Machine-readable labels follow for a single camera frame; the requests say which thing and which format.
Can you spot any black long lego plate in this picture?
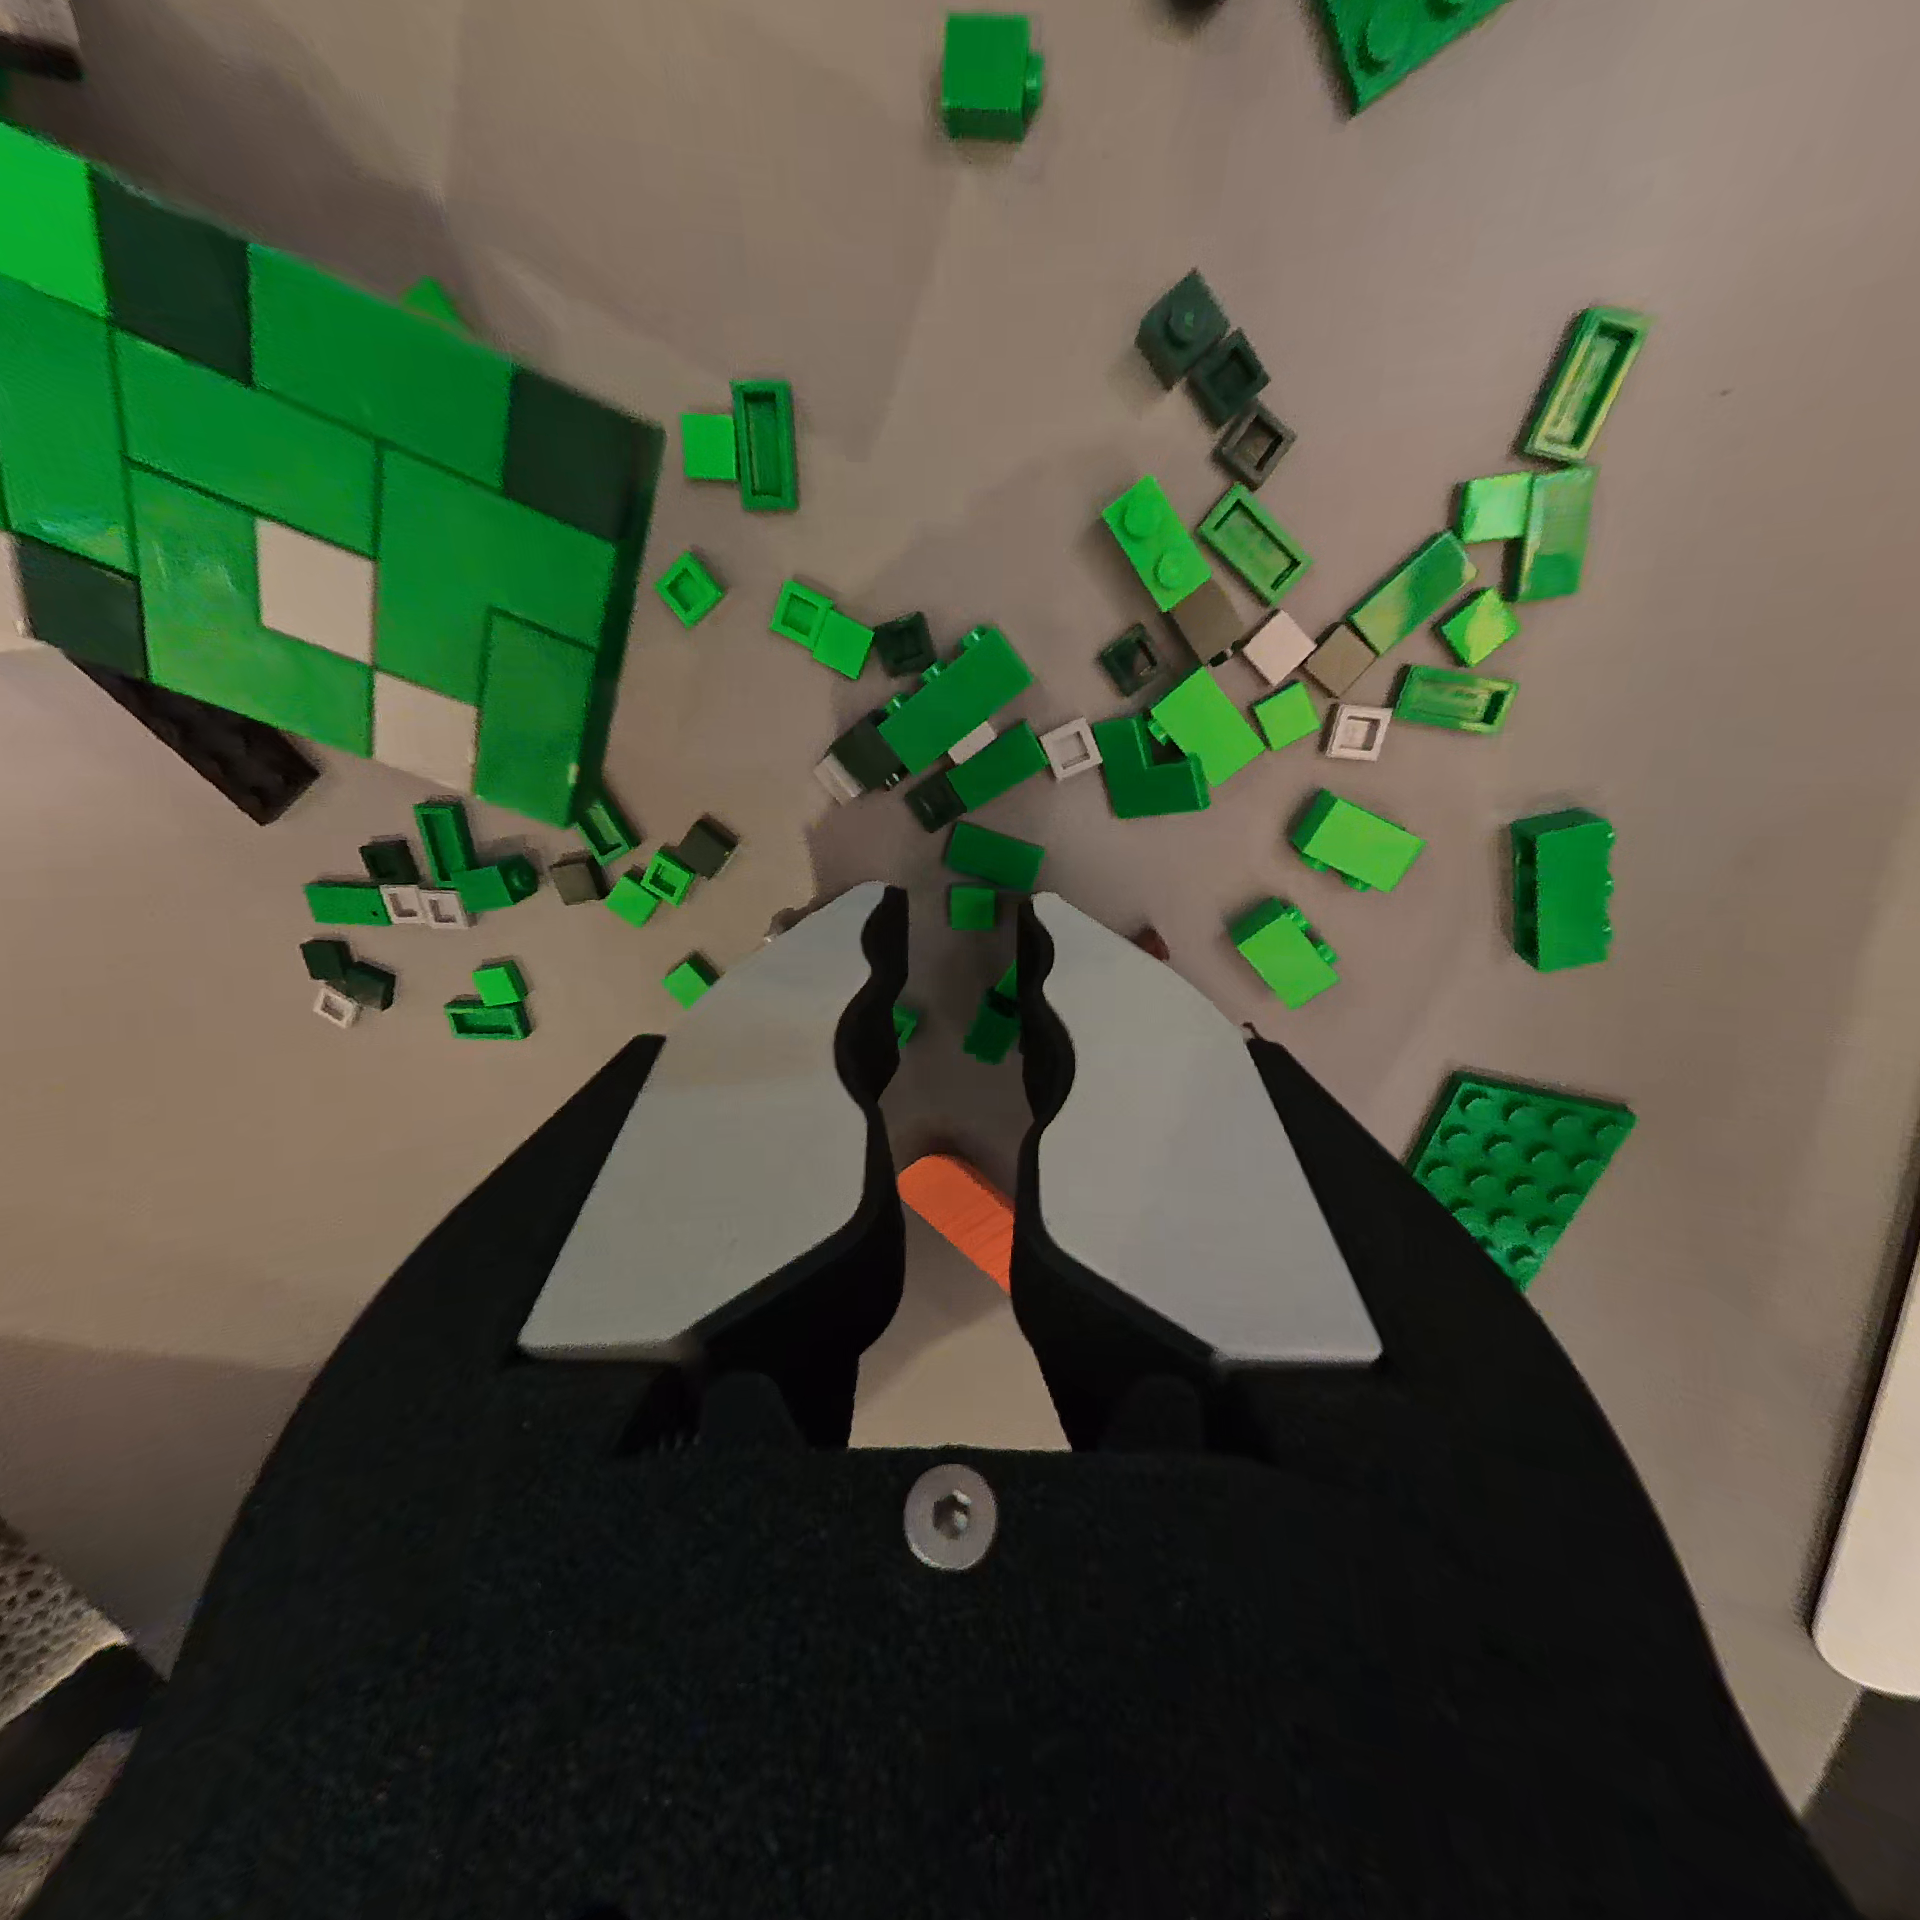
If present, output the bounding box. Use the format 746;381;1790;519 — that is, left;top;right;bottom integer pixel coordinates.
67;660;323;829

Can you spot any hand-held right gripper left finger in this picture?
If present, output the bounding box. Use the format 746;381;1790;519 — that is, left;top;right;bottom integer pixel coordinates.
517;882;913;1453

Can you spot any clear book stand white base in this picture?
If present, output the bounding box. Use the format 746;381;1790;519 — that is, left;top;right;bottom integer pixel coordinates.
1806;1201;1920;1691

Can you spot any pile of lego pieces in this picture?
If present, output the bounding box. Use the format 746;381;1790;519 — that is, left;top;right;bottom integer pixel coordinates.
300;13;1652;1070

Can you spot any orange brick separator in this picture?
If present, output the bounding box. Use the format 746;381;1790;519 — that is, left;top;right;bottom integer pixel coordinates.
894;1152;1021;1297

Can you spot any green studded lego plate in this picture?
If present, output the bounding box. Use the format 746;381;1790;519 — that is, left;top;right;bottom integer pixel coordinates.
1312;0;1520;119
1404;1069;1638;1293

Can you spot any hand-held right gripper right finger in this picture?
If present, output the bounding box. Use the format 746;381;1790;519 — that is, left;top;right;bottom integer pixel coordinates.
1013;895;1385;1455

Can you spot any green lego plate assembly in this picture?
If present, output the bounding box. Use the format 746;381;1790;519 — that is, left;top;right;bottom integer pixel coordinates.
0;121;670;833

